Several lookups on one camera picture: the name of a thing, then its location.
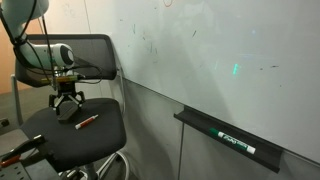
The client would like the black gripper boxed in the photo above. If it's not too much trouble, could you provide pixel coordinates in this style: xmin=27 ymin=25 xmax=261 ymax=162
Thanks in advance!
xmin=48 ymin=81 xmax=86 ymax=113

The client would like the red whiteboard marker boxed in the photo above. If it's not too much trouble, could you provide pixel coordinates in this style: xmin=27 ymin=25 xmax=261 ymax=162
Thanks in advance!
xmin=74 ymin=113 xmax=100 ymax=131

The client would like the large whiteboard with writings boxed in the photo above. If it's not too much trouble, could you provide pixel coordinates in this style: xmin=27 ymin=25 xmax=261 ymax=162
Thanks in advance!
xmin=83 ymin=0 xmax=320 ymax=165

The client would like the green whiteboard marker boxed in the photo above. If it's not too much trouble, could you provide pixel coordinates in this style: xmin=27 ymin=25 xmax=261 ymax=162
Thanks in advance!
xmin=208 ymin=127 xmax=257 ymax=155

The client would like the black mesh office chair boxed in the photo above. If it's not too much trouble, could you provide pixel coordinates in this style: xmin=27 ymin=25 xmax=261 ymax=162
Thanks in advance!
xmin=9 ymin=32 xmax=132 ymax=180

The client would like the perforated metal plate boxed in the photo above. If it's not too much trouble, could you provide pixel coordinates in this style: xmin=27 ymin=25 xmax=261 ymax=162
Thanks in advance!
xmin=0 ymin=161 xmax=36 ymax=180

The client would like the black marker tray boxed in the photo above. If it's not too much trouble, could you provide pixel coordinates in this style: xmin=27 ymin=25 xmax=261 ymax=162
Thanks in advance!
xmin=172 ymin=104 xmax=284 ymax=174

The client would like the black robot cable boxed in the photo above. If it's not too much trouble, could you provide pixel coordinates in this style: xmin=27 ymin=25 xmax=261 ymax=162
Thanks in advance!
xmin=0 ymin=0 xmax=105 ymax=91

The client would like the small black bracket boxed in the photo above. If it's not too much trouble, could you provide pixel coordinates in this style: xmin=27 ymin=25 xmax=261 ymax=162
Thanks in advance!
xmin=0 ymin=116 xmax=11 ymax=130

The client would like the black clamp with orange handle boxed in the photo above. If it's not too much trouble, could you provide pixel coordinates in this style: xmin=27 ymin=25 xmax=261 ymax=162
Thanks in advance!
xmin=0 ymin=133 xmax=46 ymax=169

